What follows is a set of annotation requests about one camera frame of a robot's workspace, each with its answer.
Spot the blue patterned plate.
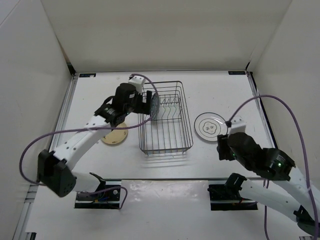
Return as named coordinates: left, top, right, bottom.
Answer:
left=150, top=92, right=160, bottom=121

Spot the white plate with dark rim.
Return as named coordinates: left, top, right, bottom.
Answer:
left=193, top=112, right=228, bottom=143

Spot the cream yellow plate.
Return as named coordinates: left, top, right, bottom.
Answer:
left=101, top=129, right=129, bottom=146

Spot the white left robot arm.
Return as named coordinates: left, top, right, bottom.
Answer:
left=37, top=83, right=153, bottom=200

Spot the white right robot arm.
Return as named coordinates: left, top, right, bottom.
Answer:
left=217, top=132, right=320, bottom=238

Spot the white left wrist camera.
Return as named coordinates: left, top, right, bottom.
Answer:
left=128, top=74, right=146, bottom=95

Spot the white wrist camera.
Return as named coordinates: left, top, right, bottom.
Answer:
left=228, top=115, right=246, bottom=135
left=128, top=74, right=146, bottom=95

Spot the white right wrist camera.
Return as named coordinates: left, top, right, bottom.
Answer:
left=228, top=115, right=246, bottom=135

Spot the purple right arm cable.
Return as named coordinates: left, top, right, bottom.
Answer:
left=224, top=94, right=315, bottom=240

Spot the wire dish rack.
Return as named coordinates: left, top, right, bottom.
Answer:
left=138, top=81, right=194, bottom=157

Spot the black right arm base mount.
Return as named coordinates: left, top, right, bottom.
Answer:
left=207, top=184, right=258, bottom=211

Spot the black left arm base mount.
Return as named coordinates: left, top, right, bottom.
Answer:
left=74, top=172, right=128, bottom=210

